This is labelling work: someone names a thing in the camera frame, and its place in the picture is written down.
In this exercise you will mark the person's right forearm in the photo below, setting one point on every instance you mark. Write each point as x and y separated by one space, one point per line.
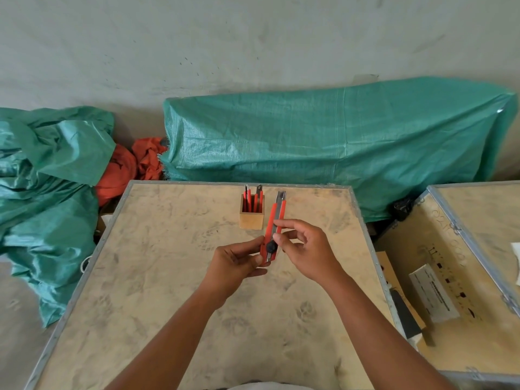
378 341

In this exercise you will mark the person's left forearm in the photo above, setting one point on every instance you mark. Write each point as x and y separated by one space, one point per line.
170 341

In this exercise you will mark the crumpled green woven tarp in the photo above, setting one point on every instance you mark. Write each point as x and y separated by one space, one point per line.
44 190

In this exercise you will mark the person's left hand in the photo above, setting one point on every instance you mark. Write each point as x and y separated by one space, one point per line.
231 268

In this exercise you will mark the thin red utility knife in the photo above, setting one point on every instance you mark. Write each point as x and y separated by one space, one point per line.
247 196
258 196

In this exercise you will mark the white paper label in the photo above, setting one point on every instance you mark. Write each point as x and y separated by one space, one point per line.
434 294

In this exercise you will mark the orange cloth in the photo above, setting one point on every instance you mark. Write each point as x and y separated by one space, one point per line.
122 170

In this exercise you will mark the black flat board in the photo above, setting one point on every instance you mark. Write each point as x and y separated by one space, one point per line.
406 316

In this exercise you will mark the small wooden holder box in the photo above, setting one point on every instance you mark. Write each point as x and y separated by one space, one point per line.
252 220

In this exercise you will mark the person's right hand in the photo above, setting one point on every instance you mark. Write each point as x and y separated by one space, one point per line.
313 255

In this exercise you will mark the black plastic object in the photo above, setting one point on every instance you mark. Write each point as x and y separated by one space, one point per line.
403 209

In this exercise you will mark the person's white shirt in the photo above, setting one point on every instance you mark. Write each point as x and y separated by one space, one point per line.
276 386

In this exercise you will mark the large green woven tarp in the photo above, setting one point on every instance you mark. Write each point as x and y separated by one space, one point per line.
325 146

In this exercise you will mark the person's left thumb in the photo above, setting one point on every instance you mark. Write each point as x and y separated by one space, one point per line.
248 244

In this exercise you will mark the wooden crate with metal edges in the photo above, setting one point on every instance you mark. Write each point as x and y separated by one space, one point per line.
459 280

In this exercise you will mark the white paper sheet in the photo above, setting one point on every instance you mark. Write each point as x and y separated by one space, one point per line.
516 263

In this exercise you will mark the person's right thumb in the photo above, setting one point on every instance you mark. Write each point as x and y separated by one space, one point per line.
281 243

